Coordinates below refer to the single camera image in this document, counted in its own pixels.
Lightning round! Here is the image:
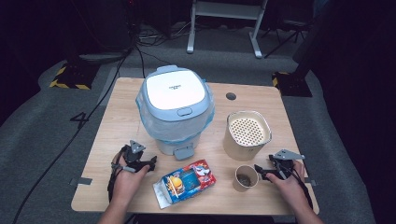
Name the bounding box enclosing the long black floor cable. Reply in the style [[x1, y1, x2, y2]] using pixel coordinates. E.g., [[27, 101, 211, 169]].
[[11, 46, 138, 224]]

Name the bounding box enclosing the black tripod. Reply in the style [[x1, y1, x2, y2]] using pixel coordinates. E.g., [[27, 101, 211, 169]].
[[263, 18, 313, 60]]

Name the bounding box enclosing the person's left hand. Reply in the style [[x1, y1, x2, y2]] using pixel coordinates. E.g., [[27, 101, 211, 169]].
[[110, 152, 150, 203]]

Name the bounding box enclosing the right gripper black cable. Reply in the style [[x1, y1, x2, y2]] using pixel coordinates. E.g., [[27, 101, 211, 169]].
[[279, 163, 314, 210]]

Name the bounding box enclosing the brown paper cup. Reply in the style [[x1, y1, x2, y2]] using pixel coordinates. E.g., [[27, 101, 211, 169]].
[[232, 164, 261, 193]]

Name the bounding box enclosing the white and blue pedal bin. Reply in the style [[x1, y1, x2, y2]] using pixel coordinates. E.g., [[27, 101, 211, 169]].
[[135, 64, 216, 161]]

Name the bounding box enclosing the colourful snack box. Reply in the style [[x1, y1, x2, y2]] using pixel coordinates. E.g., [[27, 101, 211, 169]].
[[152, 159, 218, 210]]

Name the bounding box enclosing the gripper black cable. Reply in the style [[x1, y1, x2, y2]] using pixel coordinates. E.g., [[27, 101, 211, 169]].
[[279, 163, 314, 210], [106, 145, 129, 203]]

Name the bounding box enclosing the beige round container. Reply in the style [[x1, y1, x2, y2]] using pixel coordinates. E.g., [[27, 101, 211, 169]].
[[221, 110, 274, 162]]

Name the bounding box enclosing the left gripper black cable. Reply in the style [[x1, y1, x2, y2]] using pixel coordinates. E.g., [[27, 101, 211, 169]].
[[106, 145, 129, 203]]

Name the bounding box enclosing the translucent blue bin liner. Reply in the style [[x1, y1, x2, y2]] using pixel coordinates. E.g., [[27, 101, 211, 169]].
[[135, 81, 216, 146]]

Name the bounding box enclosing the dark wet tea residue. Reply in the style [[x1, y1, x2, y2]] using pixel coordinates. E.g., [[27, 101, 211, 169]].
[[236, 174, 252, 188]]

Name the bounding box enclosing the tangle of floor cables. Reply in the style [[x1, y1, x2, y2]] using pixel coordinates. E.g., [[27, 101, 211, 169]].
[[135, 21, 194, 49]]

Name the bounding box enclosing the white metal stand frame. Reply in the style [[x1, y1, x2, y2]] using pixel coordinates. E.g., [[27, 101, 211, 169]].
[[186, 0, 270, 60]]

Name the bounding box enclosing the perforated beige strainer insert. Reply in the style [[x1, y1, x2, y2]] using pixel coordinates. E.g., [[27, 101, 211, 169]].
[[228, 116, 269, 147]]

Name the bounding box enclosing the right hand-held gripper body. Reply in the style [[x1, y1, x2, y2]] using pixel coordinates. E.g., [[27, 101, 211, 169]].
[[268, 148, 306, 181]]

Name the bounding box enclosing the person's right hand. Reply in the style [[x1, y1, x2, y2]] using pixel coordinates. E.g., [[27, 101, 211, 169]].
[[265, 160, 312, 215]]

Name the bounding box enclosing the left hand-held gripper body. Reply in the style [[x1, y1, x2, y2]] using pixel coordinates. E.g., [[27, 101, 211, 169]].
[[122, 139, 148, 173]]

